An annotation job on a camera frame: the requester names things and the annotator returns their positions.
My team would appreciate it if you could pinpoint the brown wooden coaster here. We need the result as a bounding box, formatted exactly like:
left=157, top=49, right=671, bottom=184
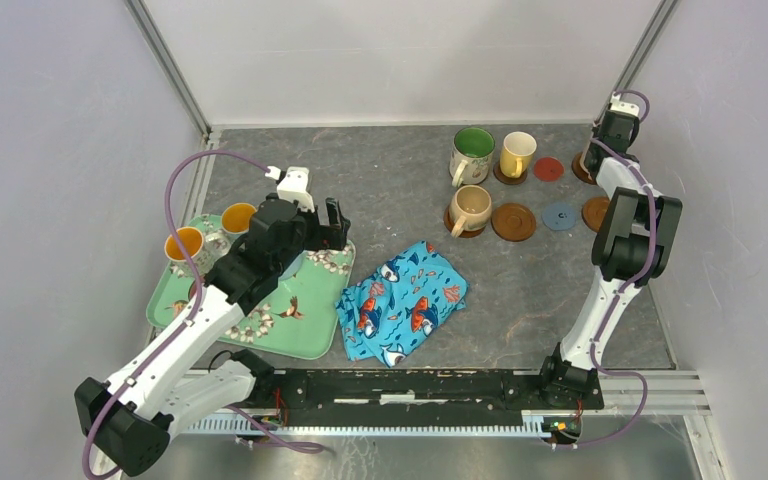
left=491, top=203, right=537, bottom=242
left=581, top=196, right=610, bottom=232
left=571, top=152, right=597, bottom=185
left=442, top=206, right=488, bottom=240

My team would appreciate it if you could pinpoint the red round coaster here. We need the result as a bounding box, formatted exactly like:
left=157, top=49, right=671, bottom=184
left=533, top=157, right=565, bottom=183

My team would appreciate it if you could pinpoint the yellow mug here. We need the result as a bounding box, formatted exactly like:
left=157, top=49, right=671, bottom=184
left=499, top=131, right=537, bottom=182

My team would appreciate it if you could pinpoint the blue round coaster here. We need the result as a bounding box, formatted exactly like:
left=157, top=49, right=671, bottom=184
left=541, top=202, right=577, bottom=231

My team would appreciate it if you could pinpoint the dark brown round coaster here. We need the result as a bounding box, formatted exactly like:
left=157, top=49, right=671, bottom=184
left=493, top=162, right=528, bottom=185

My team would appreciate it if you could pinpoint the beige mug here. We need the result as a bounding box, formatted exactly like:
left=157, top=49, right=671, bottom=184
left=447, top=185, right=492, bottom=238

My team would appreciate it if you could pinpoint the green inside floral mug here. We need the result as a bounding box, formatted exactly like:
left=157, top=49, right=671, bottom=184
left=449, top=127, right=495, bottom=188

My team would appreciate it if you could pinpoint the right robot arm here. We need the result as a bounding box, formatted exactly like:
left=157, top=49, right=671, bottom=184
left=537, top=107, right=683, bottom=408

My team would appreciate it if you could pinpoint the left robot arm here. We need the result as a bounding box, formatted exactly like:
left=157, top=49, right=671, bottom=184
left=74, top=194, right=350, bottom=479

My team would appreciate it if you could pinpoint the small cup orange inside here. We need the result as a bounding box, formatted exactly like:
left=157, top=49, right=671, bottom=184
left=221, top=203, right=257, bottom=240

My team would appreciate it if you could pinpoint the floral cup orange inside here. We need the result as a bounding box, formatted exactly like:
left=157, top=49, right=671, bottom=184
left=164, top=227, right=231, bottom=278

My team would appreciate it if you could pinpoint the light blue mug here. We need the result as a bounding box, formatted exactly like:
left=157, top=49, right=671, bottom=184
left=279, top=254, right=304, bottom=282

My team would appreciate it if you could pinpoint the blue shark print cloth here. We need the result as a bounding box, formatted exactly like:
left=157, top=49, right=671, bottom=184
left=335, top=241, right=469, bottom=368

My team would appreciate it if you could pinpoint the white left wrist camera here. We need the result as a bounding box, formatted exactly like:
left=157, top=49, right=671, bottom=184
left=265, top=166, right=316, bottom=212

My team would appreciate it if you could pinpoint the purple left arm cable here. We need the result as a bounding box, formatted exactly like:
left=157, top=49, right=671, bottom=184
left=81, top=149, right=273, bottom=480

